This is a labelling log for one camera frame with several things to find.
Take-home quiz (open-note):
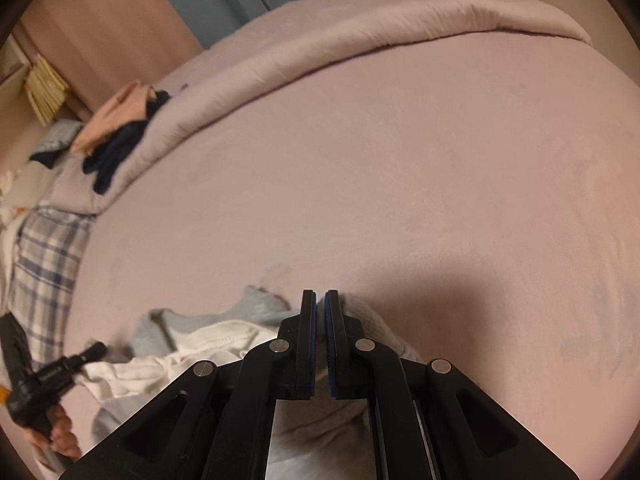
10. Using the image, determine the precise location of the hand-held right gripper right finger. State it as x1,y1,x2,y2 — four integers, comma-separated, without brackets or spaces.
324,289,576,480

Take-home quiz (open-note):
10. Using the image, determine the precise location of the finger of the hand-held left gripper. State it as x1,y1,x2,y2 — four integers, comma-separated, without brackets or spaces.
65,342,108,373

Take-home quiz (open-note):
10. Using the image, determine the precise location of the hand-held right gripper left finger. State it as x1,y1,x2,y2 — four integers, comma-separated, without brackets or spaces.
59,289,318,480

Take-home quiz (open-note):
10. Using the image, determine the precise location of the grey sweatshirt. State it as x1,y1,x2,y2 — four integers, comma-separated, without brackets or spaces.
80,285,431,480

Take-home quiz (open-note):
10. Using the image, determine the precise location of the person's left hand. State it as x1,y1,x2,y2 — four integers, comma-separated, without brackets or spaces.
27,404,81,461

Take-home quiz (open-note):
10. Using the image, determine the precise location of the plaid cloth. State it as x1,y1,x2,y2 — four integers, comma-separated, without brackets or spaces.
10,207,96,361

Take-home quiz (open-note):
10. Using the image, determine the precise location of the cream white cloth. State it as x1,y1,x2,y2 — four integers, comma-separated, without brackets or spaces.
0,170,31,261

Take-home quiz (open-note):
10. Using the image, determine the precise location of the navy cloth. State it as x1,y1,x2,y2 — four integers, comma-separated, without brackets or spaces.
82,90,171,195

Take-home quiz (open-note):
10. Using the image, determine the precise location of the striped pillow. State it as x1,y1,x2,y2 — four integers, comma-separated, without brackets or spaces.
30,120,83,166

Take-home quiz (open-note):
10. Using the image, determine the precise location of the peach cloth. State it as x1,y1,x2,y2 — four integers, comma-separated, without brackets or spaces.
70,80,158,157

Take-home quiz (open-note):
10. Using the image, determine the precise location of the yellow pleated fabric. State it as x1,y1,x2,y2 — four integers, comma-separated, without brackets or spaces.
25,54,68,126

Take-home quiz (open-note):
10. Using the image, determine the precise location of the lilac folded comforter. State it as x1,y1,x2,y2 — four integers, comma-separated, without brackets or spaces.
50,0,593,216

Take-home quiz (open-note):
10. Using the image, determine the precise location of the white shelf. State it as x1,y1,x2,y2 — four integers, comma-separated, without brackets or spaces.
0,40,31,86

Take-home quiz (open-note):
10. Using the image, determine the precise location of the pink curtain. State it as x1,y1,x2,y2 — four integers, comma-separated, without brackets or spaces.
20,0,206,111

